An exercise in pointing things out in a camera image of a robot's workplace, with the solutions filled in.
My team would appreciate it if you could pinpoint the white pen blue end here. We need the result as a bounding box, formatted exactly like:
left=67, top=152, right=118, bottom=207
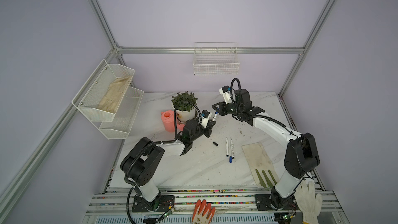
left=226, top=138, right=229, bottom=157

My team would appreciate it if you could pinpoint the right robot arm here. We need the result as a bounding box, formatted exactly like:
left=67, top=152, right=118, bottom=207
left=212, top=86, right=320, bottom=209

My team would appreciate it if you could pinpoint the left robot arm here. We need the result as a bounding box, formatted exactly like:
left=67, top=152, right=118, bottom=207
left=120, top=120, right=217, bottom=211

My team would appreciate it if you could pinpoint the white pen right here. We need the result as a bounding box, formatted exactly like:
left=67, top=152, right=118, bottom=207
left=230, top=140, right=235, bottom=160

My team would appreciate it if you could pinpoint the green potted plant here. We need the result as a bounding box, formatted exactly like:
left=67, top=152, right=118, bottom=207
left=172, top=91, right=198, bottom=123

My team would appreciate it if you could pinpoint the pink watering can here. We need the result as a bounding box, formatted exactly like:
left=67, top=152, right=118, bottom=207
left=161, top=111, right=185, bottom=132

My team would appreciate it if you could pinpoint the beige green work glove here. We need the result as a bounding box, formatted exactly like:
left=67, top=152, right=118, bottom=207
left=242, top=143, right=279, bottom=189

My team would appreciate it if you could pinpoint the orange rubber glove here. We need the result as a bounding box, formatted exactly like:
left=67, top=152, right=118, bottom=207
left=191, top=200, right=215, bottom=224

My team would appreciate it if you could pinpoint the white two-tier mesh shelf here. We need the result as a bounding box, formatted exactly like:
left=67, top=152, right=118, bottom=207
left=72, top=60, right=144, bottom=140

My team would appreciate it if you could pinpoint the white knit glove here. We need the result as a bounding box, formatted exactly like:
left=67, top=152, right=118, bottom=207
left=294, top=180, right=323, bottom=224

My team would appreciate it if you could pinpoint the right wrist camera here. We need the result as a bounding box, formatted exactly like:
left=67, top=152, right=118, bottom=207
left=219, top=86, right=232, bottom=104

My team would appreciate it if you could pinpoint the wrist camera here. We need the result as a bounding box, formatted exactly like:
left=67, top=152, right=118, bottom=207
left=219, top=86, right=232, bottom=104
left=201, top=110, right=211, bottom=129

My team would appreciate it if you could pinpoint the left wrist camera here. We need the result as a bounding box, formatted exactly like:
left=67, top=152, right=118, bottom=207
left=201, top=110, right=211, bottom=129

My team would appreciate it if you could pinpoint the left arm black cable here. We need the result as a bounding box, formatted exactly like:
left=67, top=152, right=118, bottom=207
left=124, top=101, right=203, bottom=224

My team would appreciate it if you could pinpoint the white wire wall basket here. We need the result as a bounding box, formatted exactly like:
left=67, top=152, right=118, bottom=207
left=193, top=42, right=240, bottom=76

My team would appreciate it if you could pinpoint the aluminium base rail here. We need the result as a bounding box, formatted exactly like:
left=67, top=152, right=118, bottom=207
left=81, top=186, right=350, bottom=224

